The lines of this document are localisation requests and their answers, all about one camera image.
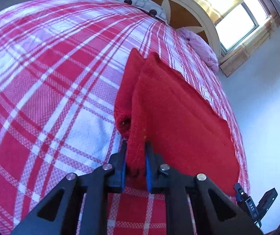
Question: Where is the red knitted feather-pattern sweater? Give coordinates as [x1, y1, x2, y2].
[114, 49, 240, 196]

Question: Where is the red white plaid bedspread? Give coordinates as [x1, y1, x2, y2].
[0, 0, 250, 234]

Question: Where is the pink pillow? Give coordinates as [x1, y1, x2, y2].
[177, 28, 219, 73]

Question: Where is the bright window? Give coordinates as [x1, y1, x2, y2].
[216, 0, 268, 55]

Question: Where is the cream wooden headboard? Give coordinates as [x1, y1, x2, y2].
[152, 0, 221, 58]

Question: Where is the white patterned pillow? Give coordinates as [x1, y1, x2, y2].
[117, 0, 168, 23]

